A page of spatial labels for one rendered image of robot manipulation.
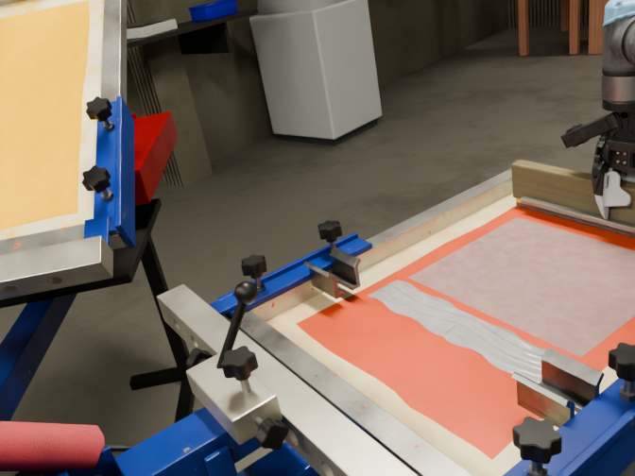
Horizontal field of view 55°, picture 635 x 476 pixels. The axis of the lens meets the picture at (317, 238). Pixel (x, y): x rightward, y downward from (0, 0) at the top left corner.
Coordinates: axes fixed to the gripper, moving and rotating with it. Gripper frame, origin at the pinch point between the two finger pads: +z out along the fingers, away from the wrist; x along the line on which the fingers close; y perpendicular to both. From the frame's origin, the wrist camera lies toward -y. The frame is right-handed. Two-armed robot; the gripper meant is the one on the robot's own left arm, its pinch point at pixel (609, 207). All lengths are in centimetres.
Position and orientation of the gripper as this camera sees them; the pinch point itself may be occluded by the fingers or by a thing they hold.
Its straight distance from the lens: 120.6
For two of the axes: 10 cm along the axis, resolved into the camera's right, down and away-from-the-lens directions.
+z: 1.7, 8.9, 4.3
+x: 8.0, -3.8, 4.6
